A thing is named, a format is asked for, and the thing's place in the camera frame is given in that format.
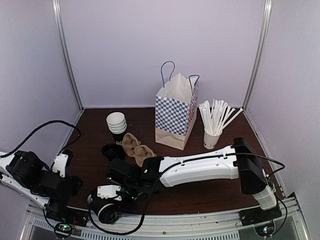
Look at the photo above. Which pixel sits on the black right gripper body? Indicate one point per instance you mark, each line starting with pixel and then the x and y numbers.
pixel 132 206

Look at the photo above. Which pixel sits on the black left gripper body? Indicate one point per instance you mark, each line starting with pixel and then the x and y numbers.
pixel 70 179

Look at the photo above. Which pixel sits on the black and white paper cup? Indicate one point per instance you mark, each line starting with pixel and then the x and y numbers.
pixel 105 210

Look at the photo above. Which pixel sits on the brown cardboard cup carrier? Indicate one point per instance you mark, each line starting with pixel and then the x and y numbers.
pixel 134 149

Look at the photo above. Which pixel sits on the stack of paper cups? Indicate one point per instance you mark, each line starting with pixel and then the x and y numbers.
pixel 117 125

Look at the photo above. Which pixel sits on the blue checkered paper bag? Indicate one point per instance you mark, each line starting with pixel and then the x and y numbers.
pixel 176 105

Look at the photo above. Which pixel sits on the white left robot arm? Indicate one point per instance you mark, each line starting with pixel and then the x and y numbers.
pixel 24 172

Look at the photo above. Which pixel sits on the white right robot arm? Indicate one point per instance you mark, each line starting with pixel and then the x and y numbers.
pixel 236 161

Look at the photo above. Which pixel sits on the white cup holding straws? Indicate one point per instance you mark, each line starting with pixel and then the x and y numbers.
pixel 210 140

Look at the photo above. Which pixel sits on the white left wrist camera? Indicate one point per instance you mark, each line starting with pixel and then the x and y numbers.
pixel 61 162

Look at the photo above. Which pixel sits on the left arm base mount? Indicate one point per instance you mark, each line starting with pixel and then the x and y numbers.
pixel 71 215

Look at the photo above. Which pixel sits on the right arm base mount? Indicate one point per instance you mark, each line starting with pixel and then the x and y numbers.
pixel 256 215

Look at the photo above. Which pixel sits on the aluminium front rail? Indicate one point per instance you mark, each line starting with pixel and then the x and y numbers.
pixel 224 225

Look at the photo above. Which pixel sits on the left aluminium corner post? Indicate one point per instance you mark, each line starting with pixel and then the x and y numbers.
pixel 65 53

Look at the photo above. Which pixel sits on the aluminium corner post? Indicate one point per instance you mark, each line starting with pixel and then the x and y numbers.
pixel 264 30
pixel 65 53

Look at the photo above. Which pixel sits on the right aluminium corner post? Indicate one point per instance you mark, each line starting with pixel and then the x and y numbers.
pixel 264 30

